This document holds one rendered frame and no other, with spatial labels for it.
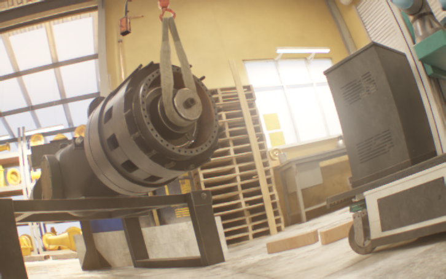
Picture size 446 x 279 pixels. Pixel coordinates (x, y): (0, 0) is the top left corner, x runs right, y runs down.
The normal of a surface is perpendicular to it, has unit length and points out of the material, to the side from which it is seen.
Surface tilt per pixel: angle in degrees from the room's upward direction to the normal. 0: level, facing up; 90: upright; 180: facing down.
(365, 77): 90
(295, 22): 90
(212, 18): 90
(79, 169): 90
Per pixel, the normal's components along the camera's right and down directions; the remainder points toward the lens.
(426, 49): -0.84, 0.05
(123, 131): -0.67, 0.25
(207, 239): 0.69, -0.32
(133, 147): -0.52, 0.51
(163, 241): 0.22, -0.28
